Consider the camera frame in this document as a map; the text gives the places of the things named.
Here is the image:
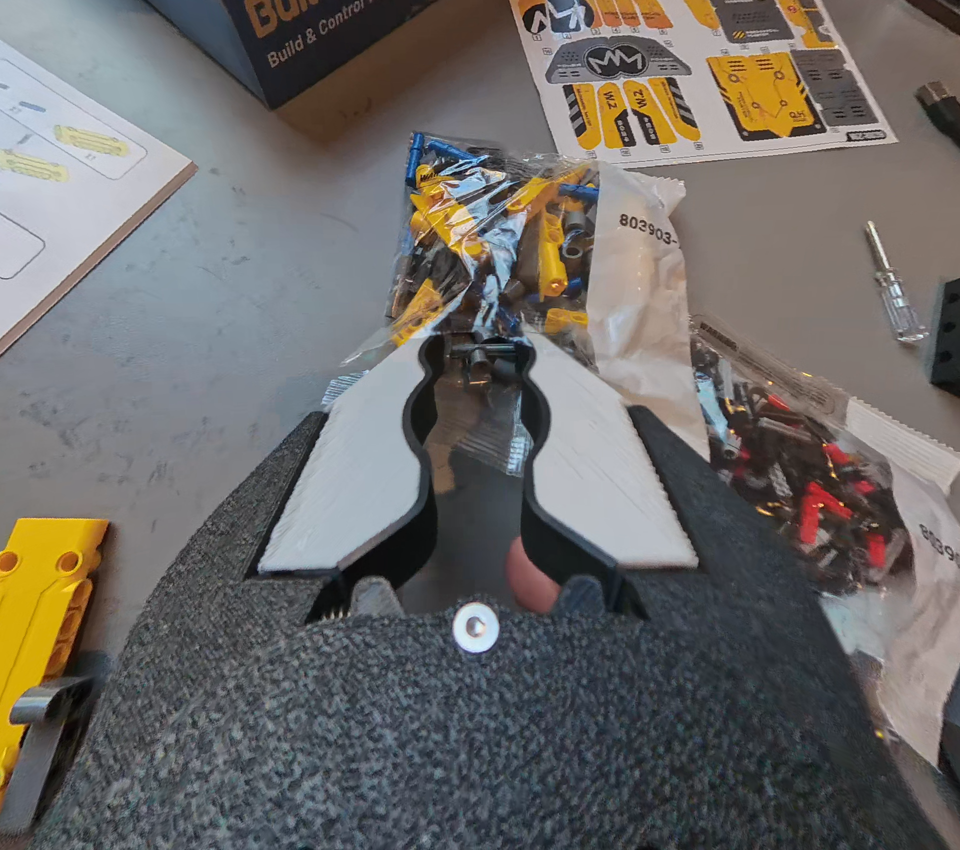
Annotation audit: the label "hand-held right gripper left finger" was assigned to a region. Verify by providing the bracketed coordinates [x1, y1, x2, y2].
[257, 334, 441, 577]

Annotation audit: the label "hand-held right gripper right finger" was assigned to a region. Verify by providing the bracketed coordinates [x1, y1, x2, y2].
[521, 334, 700, 574]

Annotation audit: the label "clear bag yellow blue parts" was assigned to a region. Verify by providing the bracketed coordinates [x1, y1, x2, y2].
[322, 131, 710, 476]

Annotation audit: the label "yellow building panel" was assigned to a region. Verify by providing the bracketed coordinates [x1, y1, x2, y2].
[0, 517, 111, 791]

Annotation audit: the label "dark grey short beam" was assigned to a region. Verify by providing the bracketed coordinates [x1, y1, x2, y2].
[0, 673, 95, 817]

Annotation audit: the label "grey desk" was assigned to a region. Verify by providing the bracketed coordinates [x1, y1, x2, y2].
[0, 0, 960, 850]

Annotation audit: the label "person's right hand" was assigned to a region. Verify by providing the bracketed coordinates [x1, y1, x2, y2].
[505, 536, 562, 616]

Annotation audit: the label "clear bag black red parts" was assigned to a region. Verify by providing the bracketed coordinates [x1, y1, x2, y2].
[688, 313, 960, 765]

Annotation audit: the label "black box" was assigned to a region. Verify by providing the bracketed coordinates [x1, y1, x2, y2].
[924, 277, 960, 403]

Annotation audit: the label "white instruction booklet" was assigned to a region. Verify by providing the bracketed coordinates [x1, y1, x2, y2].
[0, 38, 198, 356]

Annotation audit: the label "yellow black sticker sheet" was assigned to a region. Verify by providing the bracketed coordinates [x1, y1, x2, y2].
[501, 0, 900, 170]

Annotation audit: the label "small clear-handled screwdriver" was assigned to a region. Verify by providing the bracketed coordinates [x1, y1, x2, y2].
[862, 220, 930, 345]

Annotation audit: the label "short black cable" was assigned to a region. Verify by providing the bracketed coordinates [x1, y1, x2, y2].
[913, 79, 960, 148]

